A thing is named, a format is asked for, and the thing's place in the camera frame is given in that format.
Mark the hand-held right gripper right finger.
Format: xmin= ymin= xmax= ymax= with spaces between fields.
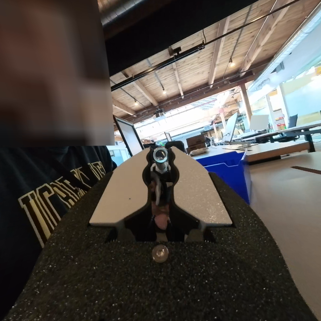
xmin=171 ymin=147 xmax=233 ymax=230

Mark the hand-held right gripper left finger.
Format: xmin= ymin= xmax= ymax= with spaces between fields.
xmin=89 ymin=147 xmax=154 ymax=230

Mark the silver steel bolt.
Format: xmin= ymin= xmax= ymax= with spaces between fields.
xmin=152 ymin=147 xmax=166 ymax=173

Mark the blue plastic divided bin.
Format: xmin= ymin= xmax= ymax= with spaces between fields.
xmin=194 ymin=148 xmax=252 ymax=205

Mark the brown cardboard box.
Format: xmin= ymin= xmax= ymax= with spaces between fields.
xmin=186 ymin=134 xmax=209 ymax=154

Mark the black framed whiteboard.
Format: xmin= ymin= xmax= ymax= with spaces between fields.
xmin=113 ymin=115 xmax=145 ymax=158

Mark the dark sweatshirt with yellow print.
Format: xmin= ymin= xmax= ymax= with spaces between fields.
xmin=0 ymin=145 xmax=114 ymax=314

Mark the white office desk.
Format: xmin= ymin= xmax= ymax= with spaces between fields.
xmin=232 ymin=124 xmax=321 ymax=153

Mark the black ceiling panel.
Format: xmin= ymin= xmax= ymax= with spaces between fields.
xmin=105 ymin=0 xmax=254 ymax=77

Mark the black ceiling rail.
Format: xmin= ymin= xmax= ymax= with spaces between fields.
xmin=110 ymin=41 xmax=206 ymax=91

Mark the white ventilation duct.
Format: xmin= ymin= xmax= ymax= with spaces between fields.
xmin=247 ymin=15 xmax=321 ymax=93

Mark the grey metal ceiling duct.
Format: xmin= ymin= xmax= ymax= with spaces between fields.
xmin=100 ymin=0 xmax=181 ymax=27

